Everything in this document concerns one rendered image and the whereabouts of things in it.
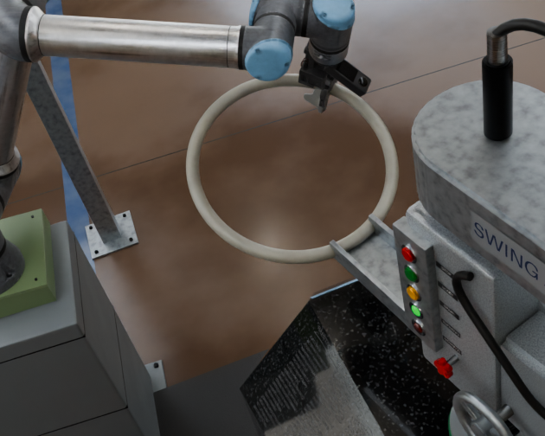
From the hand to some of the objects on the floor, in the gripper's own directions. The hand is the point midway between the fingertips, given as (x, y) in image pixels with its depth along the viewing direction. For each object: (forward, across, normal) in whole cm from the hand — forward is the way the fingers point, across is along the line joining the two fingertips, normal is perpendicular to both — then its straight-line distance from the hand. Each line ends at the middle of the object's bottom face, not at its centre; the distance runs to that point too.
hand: (328, 100), depth 220 cm
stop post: (+157, +1, -81) cm, 177 cm away
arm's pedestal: (+125, +81, -38) cm, 154 cm away
